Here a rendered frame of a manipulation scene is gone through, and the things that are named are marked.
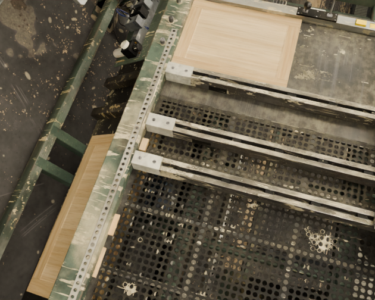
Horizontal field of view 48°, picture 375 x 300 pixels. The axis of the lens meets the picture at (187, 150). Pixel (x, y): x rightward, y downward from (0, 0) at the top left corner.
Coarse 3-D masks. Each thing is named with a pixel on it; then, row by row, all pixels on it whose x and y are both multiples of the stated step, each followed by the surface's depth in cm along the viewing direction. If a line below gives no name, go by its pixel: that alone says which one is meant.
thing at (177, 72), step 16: (176, 64) 196; (176, 80) 199; (192, 80) 195; (208, 80) 192; (224, 80) 194; (240, 80) 191; (240, 96) 195; (256, 96) 192; (272, 96) 188; (288, 96) 187; (304, 96) 188; (320, 96) 186; (320, 112) 188; (336, 112) 185; (352, 112) 182; (368, 112) 185
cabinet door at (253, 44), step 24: (192, 24) 212; (216, 24) 212; (240, 24) 211; (264, 24) 211; (288, 24) 210; (192, 48) 207; (216, 48) 206; (240, 48) 205; (264, 48) 205; (288, 48) 204; (240, 72) 199; (264, 72) 199; (288, 72) 198
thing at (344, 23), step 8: (208, 0) 218; (216, 0) 216; (224, 0) 215; (232, 0) 215; (240, 0) 215; (248, 0) 215; (256, 0) 214; (248, 8) 215; (256, 8) 214; (264, 8) 212; (272, 8) 212; (280, 8) 212; (288, 8) 211; (296, 8) 211; (288, 16) 212; (296, 16) 210; (320, 24) 211; (328, 24) 209; (336, 24) 208; (344, 24) 206; (352, 24) 206; (368, 24) 205; (360, 32) 208; (368, 32) 206
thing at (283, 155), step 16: (160, 128) 183; (176, 128) 182; (192, 128) 183; (208, 128) 182; (208, 144) 184; (224, 144) 179; (240, 144) 178; (256, 144) 179; (272, 144) 178; (272, 160) 180; (288, 160) 176; (304, 160) 174; (320, 160) 174; (336, 160) 174; (336, 176) 176; (352, 176) 172; (368, 176) 170
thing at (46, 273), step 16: (96, 144) 237; (96, 160) 229; (80, 176) 231; (96, 176) 222; (144, 176) 199; (80, 192) 224; (64, 208) 225; (80, 208) 217; (64, 224) 218; (48, 240) 219; (64, 240) 211; (48, 256) 213; (64, 256) 205; (48, 272) 207; (32, 288) 208; (48, 288) 200; (96, 288) 181
